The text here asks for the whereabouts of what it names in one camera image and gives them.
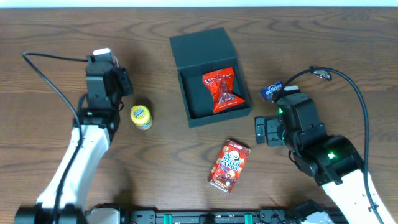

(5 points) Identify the small black wrapped candy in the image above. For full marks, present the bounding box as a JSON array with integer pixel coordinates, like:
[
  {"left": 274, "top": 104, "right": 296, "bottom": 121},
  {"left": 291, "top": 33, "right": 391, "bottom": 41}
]
[{"left": 312, "top": 70, "right": 333, "bottom": 81}]

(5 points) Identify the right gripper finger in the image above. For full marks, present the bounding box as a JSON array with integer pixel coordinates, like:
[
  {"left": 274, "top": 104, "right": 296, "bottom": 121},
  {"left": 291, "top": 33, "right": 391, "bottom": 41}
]
[
  {"left": 254, "top": 116, "right": 266, "bottom": 128},
  {"left": 256, "top": 127, "right": 266, "bottom": 144}
]

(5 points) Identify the yellow snack cup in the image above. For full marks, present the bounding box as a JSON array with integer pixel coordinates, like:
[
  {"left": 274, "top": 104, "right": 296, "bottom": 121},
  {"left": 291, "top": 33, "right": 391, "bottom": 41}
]
[{"left": 130, "top": 105, "right": 153, "bottom": 130}]

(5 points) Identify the Hello Panda biscuit box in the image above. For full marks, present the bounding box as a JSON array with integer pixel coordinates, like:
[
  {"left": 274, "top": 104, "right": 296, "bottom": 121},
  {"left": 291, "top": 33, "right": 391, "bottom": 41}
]
[{"left": 208, "top": 139, "right": 251, "bottom": 194}]

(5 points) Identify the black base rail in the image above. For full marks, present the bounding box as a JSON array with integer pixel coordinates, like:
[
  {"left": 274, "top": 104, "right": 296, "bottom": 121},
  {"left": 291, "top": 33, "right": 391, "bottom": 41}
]
[{"left": 83, "top": 200, "right": 349, "bottom": 224}]

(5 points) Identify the blue Eclipse mints box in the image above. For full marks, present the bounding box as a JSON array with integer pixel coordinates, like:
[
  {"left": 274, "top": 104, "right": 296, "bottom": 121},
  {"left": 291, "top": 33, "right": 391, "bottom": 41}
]
[{"left": 261, "top": 80, "right": 283, "bottom": 101}]

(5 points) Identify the dark green open box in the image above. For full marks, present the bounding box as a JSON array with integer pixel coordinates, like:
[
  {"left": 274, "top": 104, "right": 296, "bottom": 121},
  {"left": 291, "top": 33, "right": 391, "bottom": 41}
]
[{"left": 170, "top": 28, "right": 252, "bottom": 128}]

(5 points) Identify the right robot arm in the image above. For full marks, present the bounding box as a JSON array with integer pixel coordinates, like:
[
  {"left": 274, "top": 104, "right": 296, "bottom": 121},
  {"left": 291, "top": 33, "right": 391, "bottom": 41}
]
[{"left": 255, "top": 115, "right": 394, "bottom": 223}]

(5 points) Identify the red candy bag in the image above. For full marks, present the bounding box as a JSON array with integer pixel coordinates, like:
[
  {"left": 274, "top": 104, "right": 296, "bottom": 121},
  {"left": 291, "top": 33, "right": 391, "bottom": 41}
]
[{"left": 202, "top": 67, "right": 245, "bottom": 114}]

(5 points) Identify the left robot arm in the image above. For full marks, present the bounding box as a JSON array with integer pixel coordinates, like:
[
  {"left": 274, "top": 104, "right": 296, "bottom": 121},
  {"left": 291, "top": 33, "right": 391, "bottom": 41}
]
[{"left": 14, "top": 67, "right": 133, "bottom": 224}]

